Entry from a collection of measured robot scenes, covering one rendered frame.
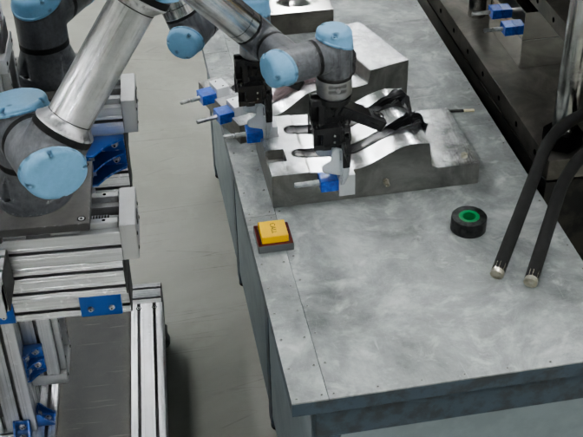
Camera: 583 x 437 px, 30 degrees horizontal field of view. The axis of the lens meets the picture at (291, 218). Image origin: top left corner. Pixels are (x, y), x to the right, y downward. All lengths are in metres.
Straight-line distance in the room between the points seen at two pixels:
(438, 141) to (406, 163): 0.16
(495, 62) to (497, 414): 1.26
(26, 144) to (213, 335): 1.53
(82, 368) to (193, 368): 0.40
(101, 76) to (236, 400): 1.47
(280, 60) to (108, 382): 1.19
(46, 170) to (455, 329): 0.87
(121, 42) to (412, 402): 0.89
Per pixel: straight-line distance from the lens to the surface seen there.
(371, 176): 2.56
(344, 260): 2.39
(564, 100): 2.77
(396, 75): 2.94
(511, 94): 3.06
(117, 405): 2.94
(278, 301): 2.29
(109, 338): 3.13
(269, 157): 2.60
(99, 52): 1.96
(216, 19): 2.20
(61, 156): 1.98
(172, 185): 4.06
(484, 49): 3.28
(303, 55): 2.18
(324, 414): 2.14
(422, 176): 2.59
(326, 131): 2.30
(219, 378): 3.27
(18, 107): 2.09
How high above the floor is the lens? 2.30
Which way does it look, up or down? 37 degrees down
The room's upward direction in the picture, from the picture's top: 1 degrees counter-clockwise
